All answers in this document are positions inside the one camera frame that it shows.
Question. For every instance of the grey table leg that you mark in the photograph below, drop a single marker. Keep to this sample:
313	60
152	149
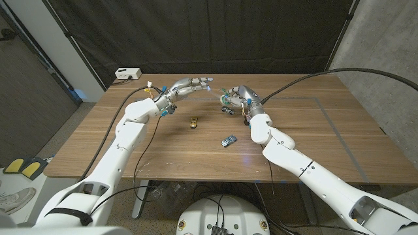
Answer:
308	202

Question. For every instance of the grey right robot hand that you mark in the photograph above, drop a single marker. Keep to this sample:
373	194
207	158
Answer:
246	96

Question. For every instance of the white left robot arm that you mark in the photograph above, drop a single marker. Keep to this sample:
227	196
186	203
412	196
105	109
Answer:
114	156

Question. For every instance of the silver blue toy car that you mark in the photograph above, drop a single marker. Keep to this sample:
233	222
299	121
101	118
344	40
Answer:
229	140

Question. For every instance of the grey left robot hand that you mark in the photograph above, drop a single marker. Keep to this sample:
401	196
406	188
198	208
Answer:
178	91

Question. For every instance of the black backdrop curtain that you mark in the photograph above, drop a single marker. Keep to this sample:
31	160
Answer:
209	32

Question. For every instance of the white table leg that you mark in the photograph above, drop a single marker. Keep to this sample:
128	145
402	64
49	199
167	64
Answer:
139	202

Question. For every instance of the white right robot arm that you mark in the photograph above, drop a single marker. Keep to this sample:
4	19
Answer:
313	176

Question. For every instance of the clear plastic bag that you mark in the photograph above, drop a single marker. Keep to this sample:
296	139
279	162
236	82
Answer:
173	192

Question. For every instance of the yellow toy car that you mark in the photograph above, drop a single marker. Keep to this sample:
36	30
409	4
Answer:
193	122

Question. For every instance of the grey sneaker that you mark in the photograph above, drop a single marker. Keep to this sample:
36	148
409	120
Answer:
14	200

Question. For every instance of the white power socket box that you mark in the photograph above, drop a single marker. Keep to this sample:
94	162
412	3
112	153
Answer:
128	73

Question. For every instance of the black toy car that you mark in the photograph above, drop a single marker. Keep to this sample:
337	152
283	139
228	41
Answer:
227	110

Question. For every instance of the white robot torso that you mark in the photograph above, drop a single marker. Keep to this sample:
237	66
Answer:
225	215

